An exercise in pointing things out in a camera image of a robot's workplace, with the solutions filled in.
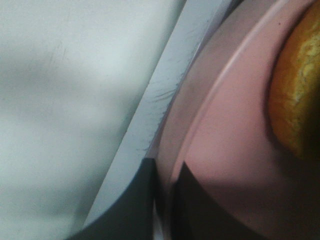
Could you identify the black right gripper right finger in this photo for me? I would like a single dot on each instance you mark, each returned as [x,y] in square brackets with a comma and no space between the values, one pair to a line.
[196,216]

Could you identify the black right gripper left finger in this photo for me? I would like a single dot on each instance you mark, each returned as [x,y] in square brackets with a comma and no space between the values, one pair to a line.
[131,216]

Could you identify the pink round plate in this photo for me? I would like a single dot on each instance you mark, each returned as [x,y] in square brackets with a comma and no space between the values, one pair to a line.
[218,125]

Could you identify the toy hamburger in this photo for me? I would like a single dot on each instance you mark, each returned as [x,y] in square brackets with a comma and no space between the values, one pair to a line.
[294,95]

